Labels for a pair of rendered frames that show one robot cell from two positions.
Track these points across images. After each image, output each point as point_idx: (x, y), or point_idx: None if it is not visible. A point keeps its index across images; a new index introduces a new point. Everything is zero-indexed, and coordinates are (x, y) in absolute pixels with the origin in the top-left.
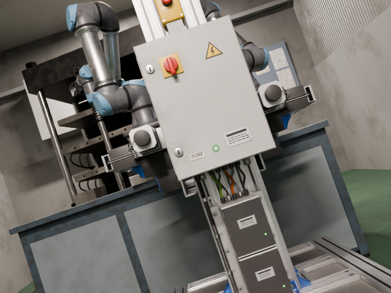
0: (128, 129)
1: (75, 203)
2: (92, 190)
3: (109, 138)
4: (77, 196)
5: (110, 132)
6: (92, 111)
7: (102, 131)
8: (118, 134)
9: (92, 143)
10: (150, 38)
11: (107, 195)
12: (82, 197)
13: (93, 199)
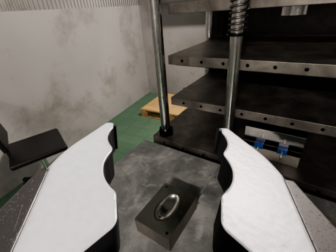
0: (281, 69)
1: (137, 228)
2: (165, 239)
3: (238, 72)
4: (140, 224)
5: (246, 60)
6: (229, 4)
7: (232, 56)
8: (258, 69)
9: (208, 66)
10: None
11: (195, 209)
12: (148, 232)
13: (165, 248)
